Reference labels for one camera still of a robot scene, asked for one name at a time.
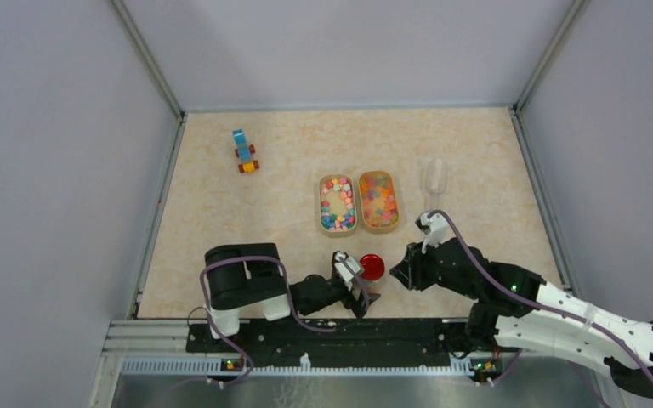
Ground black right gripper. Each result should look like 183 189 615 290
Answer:
389 235 479 300

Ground red jar lid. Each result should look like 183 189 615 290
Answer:
359 253 385 281

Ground clear plastic scoop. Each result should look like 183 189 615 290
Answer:
423 158 448 212

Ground clear plastic jar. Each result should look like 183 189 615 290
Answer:
363 279 382 293

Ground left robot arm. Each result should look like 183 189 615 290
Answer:
200 243 380 352

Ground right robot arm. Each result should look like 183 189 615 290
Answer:
389 238 653 399

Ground beige tray translucent candies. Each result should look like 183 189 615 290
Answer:
358 170 400 234

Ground beige tray opaque candies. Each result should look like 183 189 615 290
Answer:
317 173 359 237

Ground blue toy car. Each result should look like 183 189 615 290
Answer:
232 129 260 174

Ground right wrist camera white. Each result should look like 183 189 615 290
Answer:
415 210 451 254

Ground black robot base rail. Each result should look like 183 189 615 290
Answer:
185 318 501 368

